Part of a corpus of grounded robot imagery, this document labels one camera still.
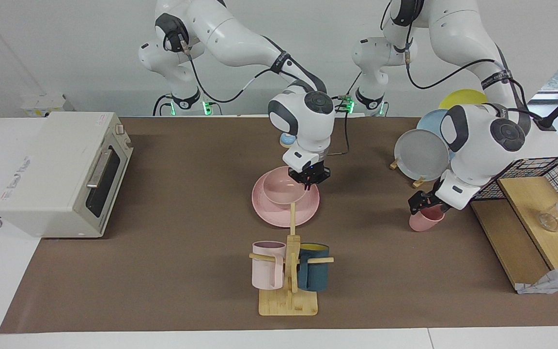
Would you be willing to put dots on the grey plate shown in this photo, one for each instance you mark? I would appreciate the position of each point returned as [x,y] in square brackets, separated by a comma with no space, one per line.
[419,155]

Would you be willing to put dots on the small light blue bowl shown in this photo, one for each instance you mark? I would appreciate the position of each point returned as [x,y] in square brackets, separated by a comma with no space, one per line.
[286,140]

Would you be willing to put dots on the dark blue mug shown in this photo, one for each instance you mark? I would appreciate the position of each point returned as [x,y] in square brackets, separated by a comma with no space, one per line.
[314,274]

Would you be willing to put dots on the yellow plate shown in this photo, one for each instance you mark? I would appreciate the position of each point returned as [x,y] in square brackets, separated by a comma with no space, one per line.
[463,97]

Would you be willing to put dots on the wooden plate rack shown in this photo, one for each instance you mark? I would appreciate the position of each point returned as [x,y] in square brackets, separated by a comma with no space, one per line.
[418,182]

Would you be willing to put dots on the patterned white cloth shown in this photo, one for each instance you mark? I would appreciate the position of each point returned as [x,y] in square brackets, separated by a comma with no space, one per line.
[557,278]

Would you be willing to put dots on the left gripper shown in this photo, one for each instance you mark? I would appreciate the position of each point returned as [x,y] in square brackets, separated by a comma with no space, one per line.
[437,199]

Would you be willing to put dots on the light pink mug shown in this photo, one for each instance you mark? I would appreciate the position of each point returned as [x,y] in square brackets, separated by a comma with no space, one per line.
[267,269]

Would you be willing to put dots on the wooden shelf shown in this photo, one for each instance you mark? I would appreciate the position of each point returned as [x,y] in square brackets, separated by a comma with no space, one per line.
[526,218]

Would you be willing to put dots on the pink bowl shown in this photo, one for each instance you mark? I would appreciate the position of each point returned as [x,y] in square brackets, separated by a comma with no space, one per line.
[281,188]

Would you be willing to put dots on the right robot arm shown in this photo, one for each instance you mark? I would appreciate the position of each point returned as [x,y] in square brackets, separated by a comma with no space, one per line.
[240,43]

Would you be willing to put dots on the pink cup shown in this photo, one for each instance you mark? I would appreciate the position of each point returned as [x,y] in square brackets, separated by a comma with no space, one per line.
[425,222]

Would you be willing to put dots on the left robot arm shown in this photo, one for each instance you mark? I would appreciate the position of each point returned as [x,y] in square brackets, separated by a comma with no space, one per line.
[477,140]

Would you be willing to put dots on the pink plate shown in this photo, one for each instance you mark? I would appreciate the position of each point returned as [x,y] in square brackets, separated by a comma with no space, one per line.
[279,215]

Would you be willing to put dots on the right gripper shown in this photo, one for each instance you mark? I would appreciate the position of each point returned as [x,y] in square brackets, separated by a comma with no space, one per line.
[317,174]

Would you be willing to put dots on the white toaster oven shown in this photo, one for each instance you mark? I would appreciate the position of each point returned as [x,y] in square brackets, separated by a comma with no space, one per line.
[46,174]

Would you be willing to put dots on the wooden mug rack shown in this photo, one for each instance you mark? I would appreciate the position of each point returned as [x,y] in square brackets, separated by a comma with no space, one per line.
[292,303]

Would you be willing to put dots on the clear glass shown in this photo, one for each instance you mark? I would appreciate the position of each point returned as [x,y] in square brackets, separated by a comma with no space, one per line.
[549,220]

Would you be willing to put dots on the light blue plate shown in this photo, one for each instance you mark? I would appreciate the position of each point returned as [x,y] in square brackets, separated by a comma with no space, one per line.
[431,121]

